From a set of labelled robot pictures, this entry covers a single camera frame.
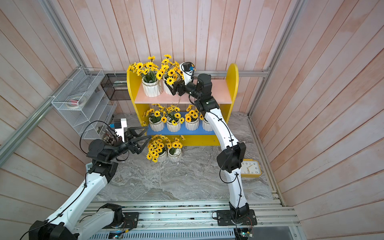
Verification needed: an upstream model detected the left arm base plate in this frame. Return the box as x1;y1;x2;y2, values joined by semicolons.
110;212;139;230

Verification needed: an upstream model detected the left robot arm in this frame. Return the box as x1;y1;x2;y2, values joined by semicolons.
25;127;151;240

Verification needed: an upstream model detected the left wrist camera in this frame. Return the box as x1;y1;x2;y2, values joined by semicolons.
110;118;128;142

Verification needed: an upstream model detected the yellow two-tier shelf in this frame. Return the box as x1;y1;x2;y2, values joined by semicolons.
127;64;239;146

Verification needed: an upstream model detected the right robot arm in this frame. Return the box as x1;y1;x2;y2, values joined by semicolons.
172;74;250;222

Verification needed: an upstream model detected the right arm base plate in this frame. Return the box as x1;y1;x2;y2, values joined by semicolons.
216;210;258;226

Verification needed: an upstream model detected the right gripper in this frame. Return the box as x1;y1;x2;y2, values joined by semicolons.
166;73;204;104

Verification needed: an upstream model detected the white wire mesh rack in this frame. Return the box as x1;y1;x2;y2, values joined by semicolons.
52;68;117;140

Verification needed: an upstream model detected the tape roll in rack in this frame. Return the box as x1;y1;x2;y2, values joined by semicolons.
65;96;87;110

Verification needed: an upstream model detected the yellow alarm clock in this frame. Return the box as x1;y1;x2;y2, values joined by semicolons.
241;159;262;178

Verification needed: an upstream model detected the black mesh basket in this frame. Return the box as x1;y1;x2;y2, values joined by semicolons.
101;74;131;101

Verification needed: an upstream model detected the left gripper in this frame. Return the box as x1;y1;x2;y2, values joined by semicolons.
106;126;152;161

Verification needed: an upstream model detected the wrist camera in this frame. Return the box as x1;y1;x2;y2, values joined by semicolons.
110;118;128;142
180;62;195;85

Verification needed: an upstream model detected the sunflower pot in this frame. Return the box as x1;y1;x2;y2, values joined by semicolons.
128;56;164;98
185;105;200;131
168;135;185;163
143;104;167;132
166;105;185;133
147;135;171;163
200;114;213;132
156;54;184;95

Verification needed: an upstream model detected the red pen holder cup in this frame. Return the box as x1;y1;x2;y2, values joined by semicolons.
103;132;118;146

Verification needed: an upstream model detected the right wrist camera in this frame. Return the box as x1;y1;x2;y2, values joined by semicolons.
180;62;195;85

